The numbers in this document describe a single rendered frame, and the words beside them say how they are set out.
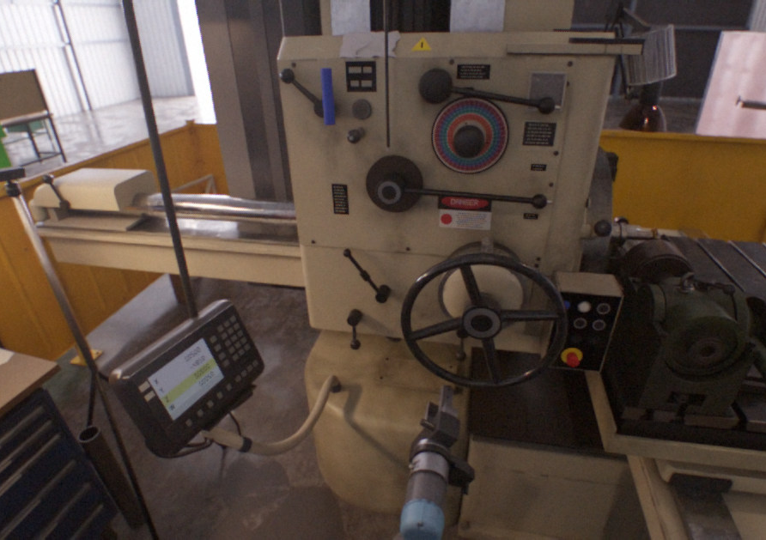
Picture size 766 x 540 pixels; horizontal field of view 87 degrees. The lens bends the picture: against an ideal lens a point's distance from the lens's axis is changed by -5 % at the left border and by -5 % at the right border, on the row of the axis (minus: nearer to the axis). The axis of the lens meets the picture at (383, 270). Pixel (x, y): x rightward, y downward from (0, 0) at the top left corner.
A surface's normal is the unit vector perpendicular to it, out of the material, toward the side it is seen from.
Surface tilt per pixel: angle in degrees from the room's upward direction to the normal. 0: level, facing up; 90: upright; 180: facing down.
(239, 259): 90
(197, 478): 0
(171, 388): 70
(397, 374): 0
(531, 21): 90
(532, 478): 90
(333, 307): 90
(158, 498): 0
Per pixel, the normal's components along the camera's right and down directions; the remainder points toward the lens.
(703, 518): -0.02, -0.87
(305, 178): -0.21, 0.48
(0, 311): 0.98, 0.08
